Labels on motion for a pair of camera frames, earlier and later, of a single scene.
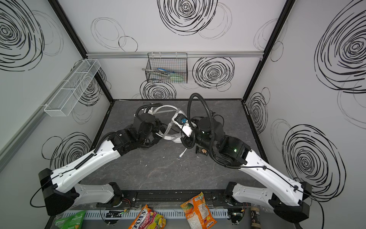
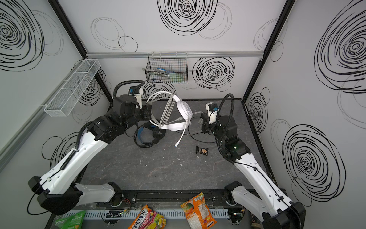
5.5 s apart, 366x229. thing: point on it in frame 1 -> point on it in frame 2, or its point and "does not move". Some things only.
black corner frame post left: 77,42 does not move
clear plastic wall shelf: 69,94 does not move
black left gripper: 157,127 -> 147,113
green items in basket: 174,78 does not move
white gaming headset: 173,138 -> 169,112
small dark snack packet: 203,150 does not move
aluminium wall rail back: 175,55 does not move
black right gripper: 193,133 -> 206,121
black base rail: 168,198 does not move
